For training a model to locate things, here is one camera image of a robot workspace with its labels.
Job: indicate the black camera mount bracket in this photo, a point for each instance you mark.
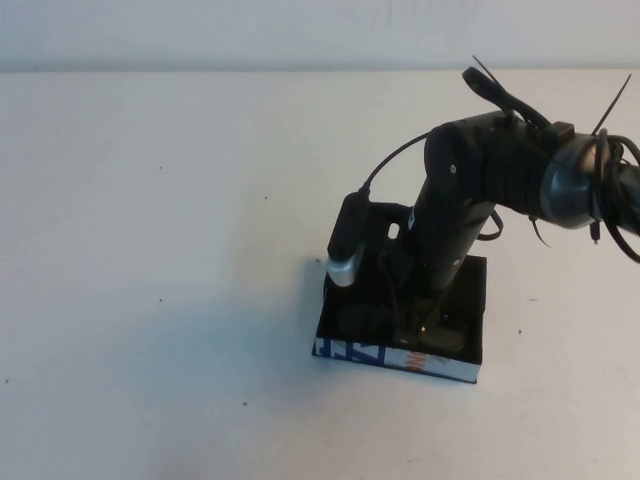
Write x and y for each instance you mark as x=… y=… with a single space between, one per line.
x=387 y=225

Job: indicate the black printed glasses case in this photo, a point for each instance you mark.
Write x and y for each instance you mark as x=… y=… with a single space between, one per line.
x=470 y=320

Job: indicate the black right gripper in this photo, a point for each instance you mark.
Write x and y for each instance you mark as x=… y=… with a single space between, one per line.
x=440 y=240

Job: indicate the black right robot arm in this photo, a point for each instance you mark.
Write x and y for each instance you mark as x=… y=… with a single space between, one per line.
x=520 y=170

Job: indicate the black zip tie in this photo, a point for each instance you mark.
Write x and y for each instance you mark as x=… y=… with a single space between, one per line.
x=612 y=102
x=492 y=82
x=539 y=232

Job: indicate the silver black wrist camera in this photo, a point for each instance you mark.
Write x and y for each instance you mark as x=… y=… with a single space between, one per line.
x=347 y=240

